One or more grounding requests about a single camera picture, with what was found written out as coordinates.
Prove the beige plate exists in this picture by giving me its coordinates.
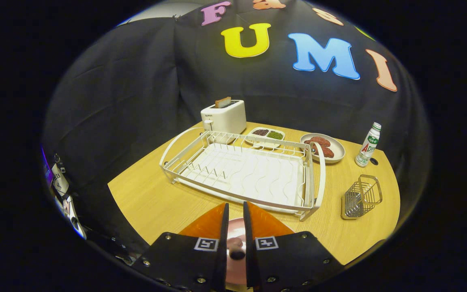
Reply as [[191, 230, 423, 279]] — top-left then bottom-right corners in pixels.
[[300, 133, 346, 164]]

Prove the white divided tray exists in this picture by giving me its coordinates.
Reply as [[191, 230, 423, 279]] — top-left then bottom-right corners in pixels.
[[245, 127, 286, 149]]

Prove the white toaster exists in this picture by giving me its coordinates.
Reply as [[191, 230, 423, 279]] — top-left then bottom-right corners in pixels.
[[200, 99, 247, 144]]

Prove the red meat piece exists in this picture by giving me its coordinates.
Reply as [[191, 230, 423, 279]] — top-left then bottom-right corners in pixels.
[[313, 144, 334, 159], [304, 136, 331, 147]]

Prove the black backdrop cloth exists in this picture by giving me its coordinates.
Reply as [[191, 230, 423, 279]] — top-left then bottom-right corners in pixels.
[[41, 0, 431, 260]]

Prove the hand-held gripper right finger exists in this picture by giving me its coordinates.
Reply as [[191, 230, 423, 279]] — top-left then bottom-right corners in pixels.
[[243, 201, 345, 292]]

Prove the pink plate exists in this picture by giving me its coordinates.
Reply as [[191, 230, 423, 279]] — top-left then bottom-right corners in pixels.
[[225, 217, 248, 286]]

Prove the metal wire basket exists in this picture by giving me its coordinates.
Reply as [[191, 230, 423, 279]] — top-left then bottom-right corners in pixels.
[[341, 174, 383, 220]]

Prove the white green drink bottle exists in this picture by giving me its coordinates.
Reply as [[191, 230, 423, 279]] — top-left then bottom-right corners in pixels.
[[355, 122, 382, 167]]

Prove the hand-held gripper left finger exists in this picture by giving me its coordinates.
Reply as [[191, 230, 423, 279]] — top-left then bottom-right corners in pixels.
[[131, 203, 230, 292]]

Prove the white wire dish rack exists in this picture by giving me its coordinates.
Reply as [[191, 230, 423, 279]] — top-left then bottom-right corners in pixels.
[[159, 127, 326, 221]]

